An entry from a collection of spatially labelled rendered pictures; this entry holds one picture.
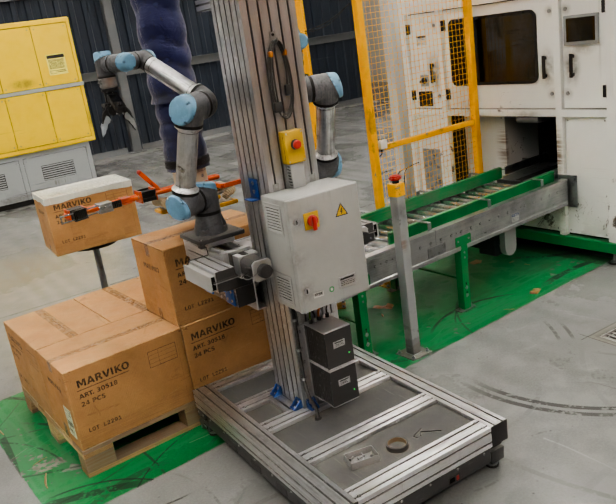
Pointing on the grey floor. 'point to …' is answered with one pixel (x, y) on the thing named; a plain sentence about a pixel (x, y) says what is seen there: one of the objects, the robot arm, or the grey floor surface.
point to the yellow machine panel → (26, 114)
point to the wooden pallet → (188, 415)
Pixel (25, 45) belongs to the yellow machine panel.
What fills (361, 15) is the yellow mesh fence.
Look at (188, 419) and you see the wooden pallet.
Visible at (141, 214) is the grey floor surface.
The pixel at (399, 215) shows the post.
